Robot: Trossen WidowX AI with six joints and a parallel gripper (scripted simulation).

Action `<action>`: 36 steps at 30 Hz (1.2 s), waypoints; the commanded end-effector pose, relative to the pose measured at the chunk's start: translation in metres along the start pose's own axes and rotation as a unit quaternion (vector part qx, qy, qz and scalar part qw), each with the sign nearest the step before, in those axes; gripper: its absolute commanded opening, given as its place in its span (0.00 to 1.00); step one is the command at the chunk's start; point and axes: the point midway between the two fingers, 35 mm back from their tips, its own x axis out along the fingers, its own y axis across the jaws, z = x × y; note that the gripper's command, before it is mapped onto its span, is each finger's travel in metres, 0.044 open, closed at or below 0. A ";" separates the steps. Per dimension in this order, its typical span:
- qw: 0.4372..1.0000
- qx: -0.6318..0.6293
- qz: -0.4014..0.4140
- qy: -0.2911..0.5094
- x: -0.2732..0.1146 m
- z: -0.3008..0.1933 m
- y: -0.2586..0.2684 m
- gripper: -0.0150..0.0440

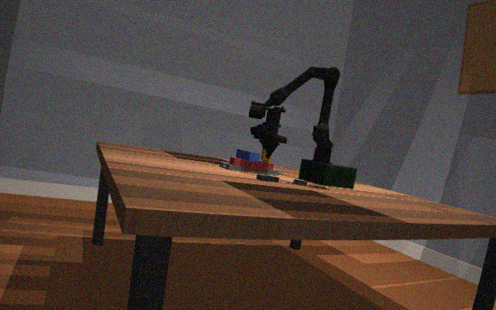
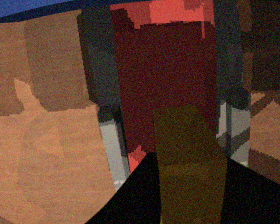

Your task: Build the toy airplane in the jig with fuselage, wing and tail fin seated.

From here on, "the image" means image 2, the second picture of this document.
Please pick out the blue rectangular plate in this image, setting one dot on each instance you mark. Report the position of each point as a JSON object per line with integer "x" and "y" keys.
{"x": 20, "y": 10}

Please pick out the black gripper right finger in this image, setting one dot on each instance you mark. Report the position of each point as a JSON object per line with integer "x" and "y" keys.
{"x": 249, "y": 198}

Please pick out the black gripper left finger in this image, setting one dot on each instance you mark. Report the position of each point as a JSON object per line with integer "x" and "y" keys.
{"x": 137, "y": 201}

